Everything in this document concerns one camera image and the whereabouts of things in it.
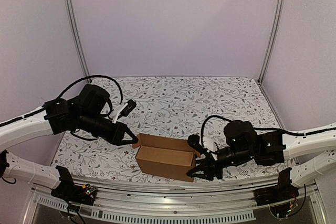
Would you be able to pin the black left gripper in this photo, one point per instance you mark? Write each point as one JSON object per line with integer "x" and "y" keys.
{"x": 117, "y": 136}

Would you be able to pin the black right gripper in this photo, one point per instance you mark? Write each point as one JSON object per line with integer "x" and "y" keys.
{"x": 210, "y": 163}

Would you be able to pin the brown cardboard box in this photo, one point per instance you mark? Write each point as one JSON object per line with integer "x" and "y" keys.
{"x": 165, "y": 157}

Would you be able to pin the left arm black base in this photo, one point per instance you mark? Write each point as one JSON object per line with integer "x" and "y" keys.
{"x": 68, "y": 191}

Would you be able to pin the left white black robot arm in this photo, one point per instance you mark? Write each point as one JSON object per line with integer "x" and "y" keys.
{"x": 90, "y": 111}

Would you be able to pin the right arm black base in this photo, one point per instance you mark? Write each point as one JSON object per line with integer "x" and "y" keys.
{"x": 283, "y": 190}

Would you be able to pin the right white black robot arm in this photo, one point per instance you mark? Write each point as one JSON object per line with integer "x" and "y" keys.
{"x": 266, "y": 147}

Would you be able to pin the floral patterned table mat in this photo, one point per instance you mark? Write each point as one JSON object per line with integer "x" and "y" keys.
{"x": 173, "y": 107}

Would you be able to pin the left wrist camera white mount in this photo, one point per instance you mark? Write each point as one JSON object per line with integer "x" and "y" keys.
{"x": 122, "y": 110}

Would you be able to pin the aluminium front rail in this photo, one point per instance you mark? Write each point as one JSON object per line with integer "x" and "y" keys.
{"x": 209, "y": 202}

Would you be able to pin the left aluminium frame post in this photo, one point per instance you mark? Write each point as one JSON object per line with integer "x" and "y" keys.
{"x": 76, "y": 37}

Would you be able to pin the aluminium frame post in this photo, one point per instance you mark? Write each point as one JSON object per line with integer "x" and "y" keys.
{"x": 76, "y": 37}
{"x": 271, "y": 41}

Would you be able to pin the right aluminium frame post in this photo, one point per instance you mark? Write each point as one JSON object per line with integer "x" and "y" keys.
{"x": 271, "y": 41}

